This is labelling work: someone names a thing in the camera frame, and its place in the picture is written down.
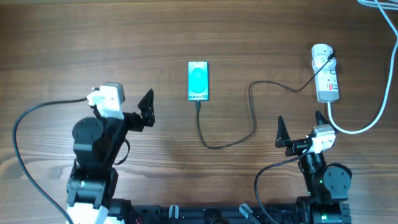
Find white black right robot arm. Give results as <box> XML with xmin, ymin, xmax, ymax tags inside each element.
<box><xmin>275</xmin><ymin>111</ymin><xmax>353</xmax><ymax>224</ymax></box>

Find white charger plug adapter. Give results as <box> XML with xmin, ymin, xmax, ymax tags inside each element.
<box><xmin>312</xmin><ymin>53</ymin><xmax>336</xmax><ymax>71</ymax></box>

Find blue screen smartphone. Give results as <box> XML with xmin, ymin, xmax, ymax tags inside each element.
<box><xmin>187</xmin><ymin>61</ymin><xmax>210</xmax><ymax>101</ymax></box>

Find white power strip cord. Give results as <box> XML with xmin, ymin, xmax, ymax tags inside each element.
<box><xmin>326</xmin><ymin>0</ymin><xmax>398</xmax><ymax>135</ymax></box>

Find white power strip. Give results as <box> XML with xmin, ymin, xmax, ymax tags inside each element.
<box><xmin>312</xmin><ymin>44</ymin><xmax>339</xmax><ymax>103</ymax></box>

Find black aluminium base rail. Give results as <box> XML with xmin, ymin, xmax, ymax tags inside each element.
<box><xmin>108</xmin><ymin>199</ymin><xmax>352</xmax><ymax>224</ymax></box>

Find black usb charger cable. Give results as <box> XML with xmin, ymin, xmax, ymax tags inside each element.
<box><xmin>195</xmin><ymin>49</ymin><xmax>336</xmax><ymax>150</ymax></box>

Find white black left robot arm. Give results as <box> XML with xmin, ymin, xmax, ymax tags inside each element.
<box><xmin>67</xmin><ymin>87</ymin><xmax>155</xmax><ymax>223</ymax></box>

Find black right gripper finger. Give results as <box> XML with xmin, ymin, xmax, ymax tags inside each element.
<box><xmin>315</xmin><ymin>110</ymin><xmax>330</xmax><ymax>126</ymax></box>
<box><xmin>275</xmin><ymin>116</ymin><xmax>290</xmax><ymax>148</ymax></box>

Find white cables top corner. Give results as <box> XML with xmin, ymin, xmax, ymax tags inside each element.
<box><xmin>356</xmin><ymin>0</ymin><xmax>398</xmax><ymax>11</ymax></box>

